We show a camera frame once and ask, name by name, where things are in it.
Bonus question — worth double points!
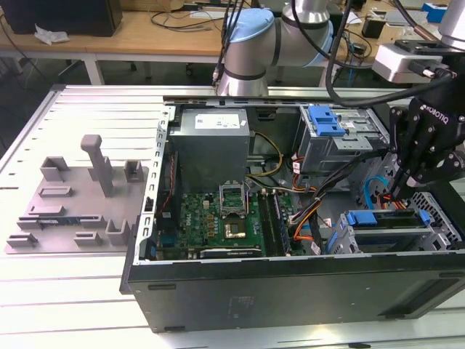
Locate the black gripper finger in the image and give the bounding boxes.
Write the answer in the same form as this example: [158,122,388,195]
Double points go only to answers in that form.
[388,106,413,197]
[394,147,465,201]

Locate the orange red power wire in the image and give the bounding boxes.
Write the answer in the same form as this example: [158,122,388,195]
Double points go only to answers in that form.
[292,180,406,243]

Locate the metal disk bay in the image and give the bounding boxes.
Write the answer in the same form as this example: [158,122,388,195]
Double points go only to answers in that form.
[323,209,455,255]

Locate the blue plastic drive latch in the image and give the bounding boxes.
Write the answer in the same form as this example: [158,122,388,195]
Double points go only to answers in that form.
[307,104,347,138]

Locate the grey metal drive cage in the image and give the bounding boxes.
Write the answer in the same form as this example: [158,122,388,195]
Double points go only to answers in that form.
[294,103,392,176]

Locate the small black box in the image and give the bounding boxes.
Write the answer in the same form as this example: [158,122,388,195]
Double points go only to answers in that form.
[362,16,387,39]

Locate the blue white carton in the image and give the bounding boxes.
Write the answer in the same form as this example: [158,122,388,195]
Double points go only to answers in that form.
[421,1,448,23]

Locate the silver flat device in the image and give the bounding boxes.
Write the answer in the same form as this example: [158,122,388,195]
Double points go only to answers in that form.
[384,9,415,27]

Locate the black RAM slot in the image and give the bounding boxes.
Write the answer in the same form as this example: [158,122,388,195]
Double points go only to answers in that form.
[257,191,273,255]
[264,191,280,255]

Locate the CPU socket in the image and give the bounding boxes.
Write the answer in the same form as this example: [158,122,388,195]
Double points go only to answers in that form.
[223,217,247,241]

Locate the grey power supply unit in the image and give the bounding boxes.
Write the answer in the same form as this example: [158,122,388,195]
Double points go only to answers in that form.
[169,108,252,193]

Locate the black open PC case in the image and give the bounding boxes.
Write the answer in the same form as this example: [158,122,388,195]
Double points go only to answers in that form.
[119,95,465,334]

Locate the black graphics card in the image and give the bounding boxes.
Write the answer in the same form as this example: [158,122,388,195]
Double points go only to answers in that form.
[199,246,262,260]

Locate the green motherboard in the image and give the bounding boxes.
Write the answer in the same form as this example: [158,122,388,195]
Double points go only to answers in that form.
[155,190,306,261]

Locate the wooden desk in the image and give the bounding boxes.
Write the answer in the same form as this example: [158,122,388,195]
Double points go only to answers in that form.
[0,7,465,87]

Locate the grey plastic parts rack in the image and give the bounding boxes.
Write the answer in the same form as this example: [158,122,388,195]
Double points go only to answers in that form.
[4,134,150,255]

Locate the large black box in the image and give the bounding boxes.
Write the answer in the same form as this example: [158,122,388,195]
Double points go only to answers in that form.
[0,0,124,38]

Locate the green RAM stick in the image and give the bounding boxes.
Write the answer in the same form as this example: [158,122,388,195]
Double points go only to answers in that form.
[36,217,81,227]

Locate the crumpled white plastic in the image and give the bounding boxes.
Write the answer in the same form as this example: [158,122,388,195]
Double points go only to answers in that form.
[34,23,69,45]

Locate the blue flat data wire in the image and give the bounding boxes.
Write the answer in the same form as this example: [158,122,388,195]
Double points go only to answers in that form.
[362,175,392,211]

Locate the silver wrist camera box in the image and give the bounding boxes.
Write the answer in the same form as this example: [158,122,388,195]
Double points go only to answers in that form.
[373,38,457,84]

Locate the blue network cable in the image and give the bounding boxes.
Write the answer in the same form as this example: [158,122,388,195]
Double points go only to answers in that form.
[344,34,357,87]

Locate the black cable bundle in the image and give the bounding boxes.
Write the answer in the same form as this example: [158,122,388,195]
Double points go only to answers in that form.
[290,147,392,225]

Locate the thick black camera cable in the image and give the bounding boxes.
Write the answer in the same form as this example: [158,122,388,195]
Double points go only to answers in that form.
[324,0,457,107]

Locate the yellow black power wires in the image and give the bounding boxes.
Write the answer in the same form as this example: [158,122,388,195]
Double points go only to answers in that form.
[246,131,285,179]

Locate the metal socket cover frame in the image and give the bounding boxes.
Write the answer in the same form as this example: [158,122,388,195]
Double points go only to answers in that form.
[219,182,248,218]

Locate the black hanging cable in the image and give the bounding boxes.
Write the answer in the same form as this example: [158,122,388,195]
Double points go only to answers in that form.
[212,0,237,88]

